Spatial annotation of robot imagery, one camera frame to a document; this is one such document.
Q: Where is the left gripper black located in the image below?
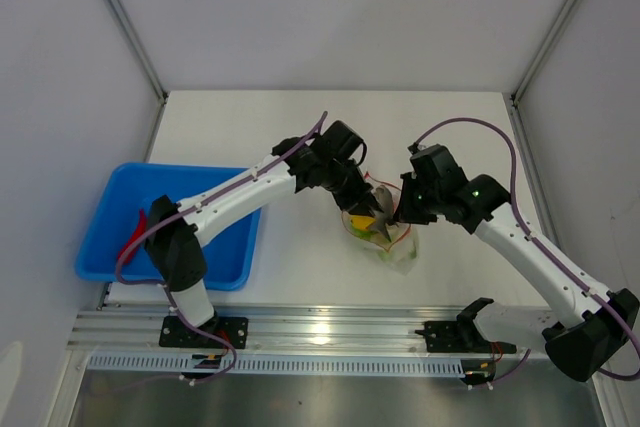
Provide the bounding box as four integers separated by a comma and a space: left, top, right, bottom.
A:
321, 158, 382, 218

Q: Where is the yellow toy mango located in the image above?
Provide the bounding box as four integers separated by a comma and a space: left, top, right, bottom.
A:
349, 215, 375, 231

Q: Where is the grey toy fish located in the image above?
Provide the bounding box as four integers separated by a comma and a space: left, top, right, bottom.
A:
368, 185, 396, 242

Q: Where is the clear zip top bag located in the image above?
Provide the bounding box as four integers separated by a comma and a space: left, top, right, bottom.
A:
341, 171, 419, 276

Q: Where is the white green toy cabbage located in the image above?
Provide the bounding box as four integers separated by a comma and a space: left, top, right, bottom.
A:
373, 237, 418, 270

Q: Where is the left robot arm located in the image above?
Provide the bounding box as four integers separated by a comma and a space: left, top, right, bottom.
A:
143, 121, 381, 347

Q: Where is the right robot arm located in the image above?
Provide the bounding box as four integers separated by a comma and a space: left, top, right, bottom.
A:
394, 144, 639, 382

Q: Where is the blue plastic tray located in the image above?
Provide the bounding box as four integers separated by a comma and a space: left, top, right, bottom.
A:
75, 163, 261, 291

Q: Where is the red toy chili pepper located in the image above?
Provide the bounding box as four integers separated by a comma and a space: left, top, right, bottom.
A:
117, 209, 147, 265

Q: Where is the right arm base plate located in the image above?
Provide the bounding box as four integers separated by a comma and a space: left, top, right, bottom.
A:
414, 320, 517, 354

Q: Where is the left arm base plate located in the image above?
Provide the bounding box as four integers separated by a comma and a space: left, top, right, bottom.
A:
158, 316, 249, 350

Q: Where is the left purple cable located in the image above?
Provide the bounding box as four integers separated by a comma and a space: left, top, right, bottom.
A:
114, 110, 329, 388

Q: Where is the right frame post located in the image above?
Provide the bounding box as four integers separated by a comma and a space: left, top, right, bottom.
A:
509, 0, 583, 108

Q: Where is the frame post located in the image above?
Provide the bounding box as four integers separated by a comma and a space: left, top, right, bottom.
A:
103, 0, 168, 103
509, 0, 583, 108

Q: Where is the aluminium mounting rail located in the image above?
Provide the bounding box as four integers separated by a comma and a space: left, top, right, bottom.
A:
66, 304, 461, 357

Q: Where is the slotted cable duct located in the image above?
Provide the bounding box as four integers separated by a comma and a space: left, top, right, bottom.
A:
87, 352, 465, 379

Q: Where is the left frame post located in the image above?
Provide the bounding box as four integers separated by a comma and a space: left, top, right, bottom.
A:
103, 0, 168, 103

